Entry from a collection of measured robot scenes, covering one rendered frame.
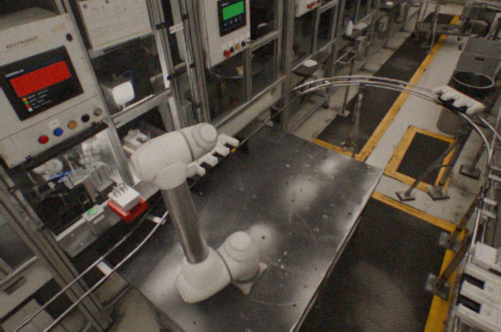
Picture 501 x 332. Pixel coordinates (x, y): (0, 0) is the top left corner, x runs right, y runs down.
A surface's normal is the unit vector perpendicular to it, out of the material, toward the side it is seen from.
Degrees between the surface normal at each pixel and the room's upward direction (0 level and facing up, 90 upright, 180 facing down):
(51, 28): 90
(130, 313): 0
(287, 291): 0
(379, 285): 0
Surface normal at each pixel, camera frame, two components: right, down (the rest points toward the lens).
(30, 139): 0.80, 0.36
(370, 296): -0.03, -0.78
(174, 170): 0.57, 0.34
